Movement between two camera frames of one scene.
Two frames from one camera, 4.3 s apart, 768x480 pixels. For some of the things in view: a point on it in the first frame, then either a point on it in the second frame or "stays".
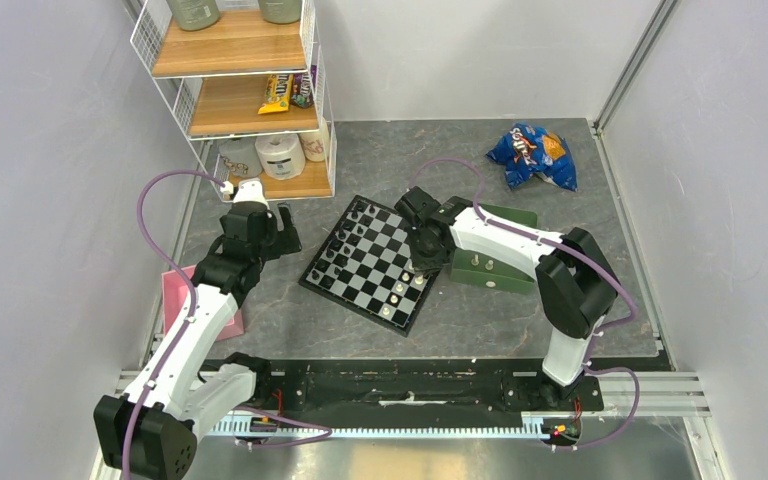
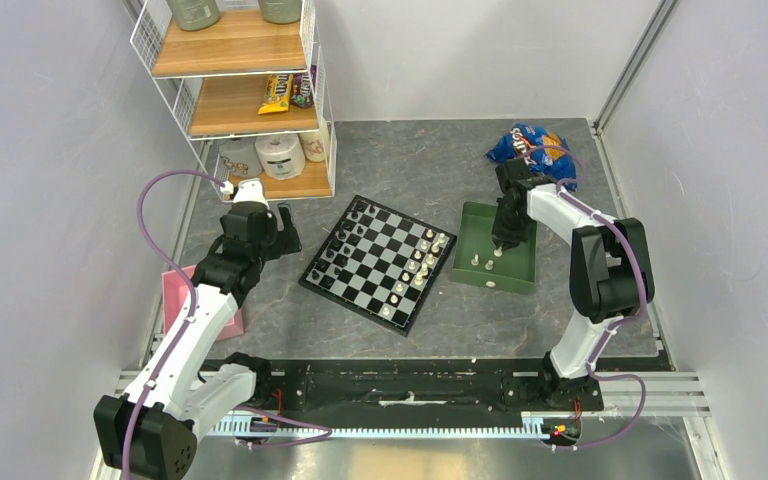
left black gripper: (285, 241) stays
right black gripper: (424, 264) -> (512, 238)
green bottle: (281, 11) stays
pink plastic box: (175, 288) stays
